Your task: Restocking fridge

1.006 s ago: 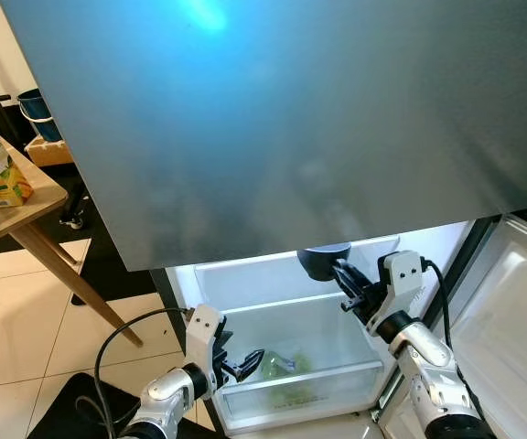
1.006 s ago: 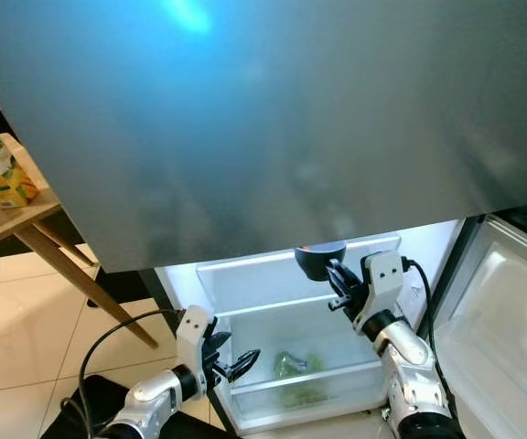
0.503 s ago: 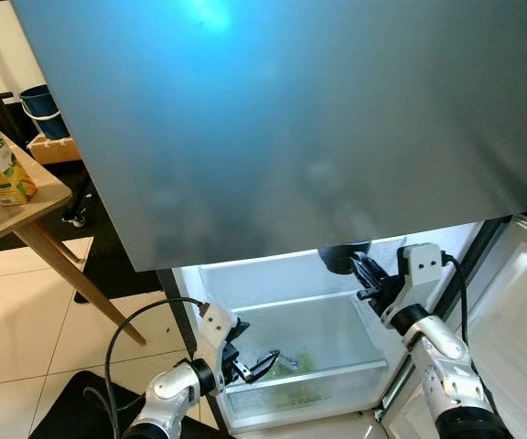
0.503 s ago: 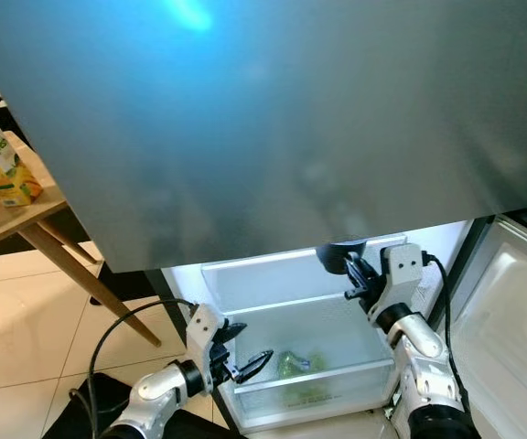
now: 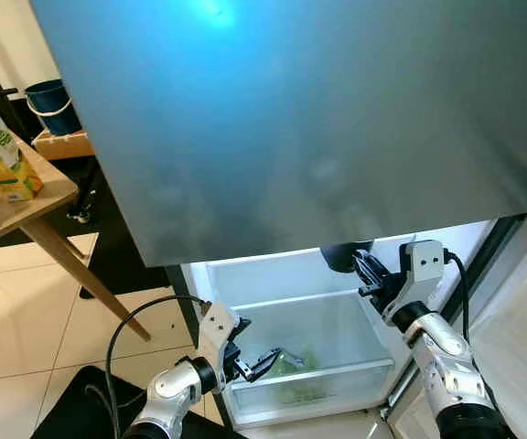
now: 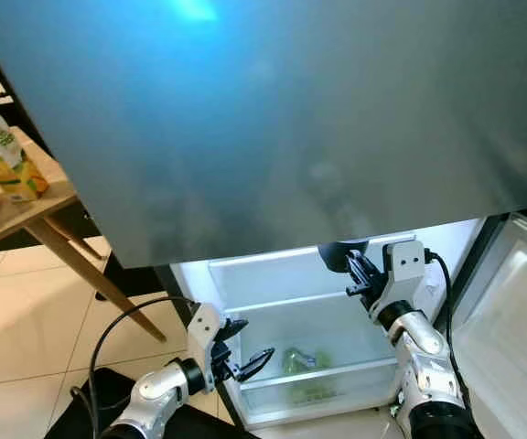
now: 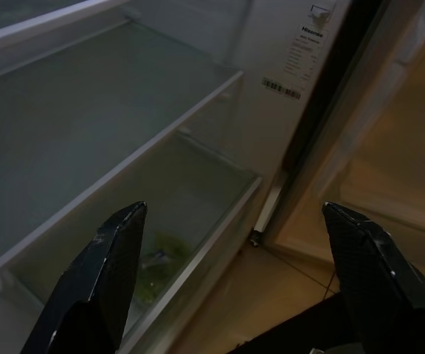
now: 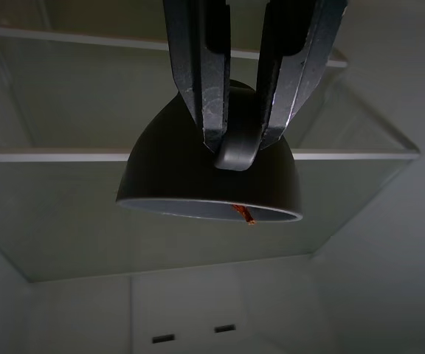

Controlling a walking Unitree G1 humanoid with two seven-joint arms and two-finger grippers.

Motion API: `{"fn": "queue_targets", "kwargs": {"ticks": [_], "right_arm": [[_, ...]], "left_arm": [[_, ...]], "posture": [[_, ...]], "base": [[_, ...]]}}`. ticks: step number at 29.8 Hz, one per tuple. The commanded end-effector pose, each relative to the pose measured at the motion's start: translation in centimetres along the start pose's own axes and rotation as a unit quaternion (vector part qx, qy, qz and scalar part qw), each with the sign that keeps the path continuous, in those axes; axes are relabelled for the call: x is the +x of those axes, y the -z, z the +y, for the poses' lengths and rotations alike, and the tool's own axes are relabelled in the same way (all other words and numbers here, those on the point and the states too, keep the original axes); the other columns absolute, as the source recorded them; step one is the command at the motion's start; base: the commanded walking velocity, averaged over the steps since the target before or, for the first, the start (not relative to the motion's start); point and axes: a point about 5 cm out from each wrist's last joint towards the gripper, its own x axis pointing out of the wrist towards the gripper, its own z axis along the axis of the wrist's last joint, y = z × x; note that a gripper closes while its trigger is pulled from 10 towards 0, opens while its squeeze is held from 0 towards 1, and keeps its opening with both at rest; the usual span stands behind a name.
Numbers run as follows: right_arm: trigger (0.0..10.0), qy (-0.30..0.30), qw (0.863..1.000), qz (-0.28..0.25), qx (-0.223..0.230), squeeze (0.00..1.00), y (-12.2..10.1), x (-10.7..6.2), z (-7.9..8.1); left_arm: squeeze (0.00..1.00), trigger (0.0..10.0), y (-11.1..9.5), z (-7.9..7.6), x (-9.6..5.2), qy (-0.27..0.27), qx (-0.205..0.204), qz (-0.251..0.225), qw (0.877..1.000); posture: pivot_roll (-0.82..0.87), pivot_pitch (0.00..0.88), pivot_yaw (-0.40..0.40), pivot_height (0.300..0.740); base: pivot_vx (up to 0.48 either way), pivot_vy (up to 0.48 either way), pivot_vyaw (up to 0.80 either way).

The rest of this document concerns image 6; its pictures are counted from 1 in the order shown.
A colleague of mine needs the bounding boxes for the orange juice carton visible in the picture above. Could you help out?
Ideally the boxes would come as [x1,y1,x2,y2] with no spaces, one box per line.
[0,108,51,204]

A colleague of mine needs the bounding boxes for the dark carpet rug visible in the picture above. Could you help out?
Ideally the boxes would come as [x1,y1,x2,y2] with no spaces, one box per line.
[44,368,246,439]

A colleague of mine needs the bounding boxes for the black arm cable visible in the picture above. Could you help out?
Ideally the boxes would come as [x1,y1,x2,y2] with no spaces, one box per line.
[426,249,457,348]
[71,294,196,439]

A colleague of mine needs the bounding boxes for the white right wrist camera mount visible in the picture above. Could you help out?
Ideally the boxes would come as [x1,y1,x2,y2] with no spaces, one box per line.
[371,240,429,316]

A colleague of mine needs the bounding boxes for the dark blue-grey mug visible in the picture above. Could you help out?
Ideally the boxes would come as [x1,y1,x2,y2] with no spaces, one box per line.
[318,240,370,273]

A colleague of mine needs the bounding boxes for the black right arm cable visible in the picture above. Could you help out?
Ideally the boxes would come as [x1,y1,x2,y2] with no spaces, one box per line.
[426,249,457,348]

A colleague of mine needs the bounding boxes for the green leafy vegetables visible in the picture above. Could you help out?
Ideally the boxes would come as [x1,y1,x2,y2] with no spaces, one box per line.
[286,346,338,403]

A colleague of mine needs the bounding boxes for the clear crisper drawer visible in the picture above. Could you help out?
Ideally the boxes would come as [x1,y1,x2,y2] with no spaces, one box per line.
[222,293,402,426]

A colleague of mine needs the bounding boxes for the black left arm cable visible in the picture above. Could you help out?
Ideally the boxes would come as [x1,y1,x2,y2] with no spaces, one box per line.
[71,294,196,439]

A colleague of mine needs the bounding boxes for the silver freezer door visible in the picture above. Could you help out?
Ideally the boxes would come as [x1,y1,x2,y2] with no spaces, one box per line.
[0,0,527,271]

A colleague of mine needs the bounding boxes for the light wooden dining table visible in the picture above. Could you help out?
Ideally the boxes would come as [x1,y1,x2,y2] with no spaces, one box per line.
[0,126,168,344]

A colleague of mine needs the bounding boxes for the silver two-door fridge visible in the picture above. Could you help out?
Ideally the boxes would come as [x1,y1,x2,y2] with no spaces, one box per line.
[0,0,527,439]

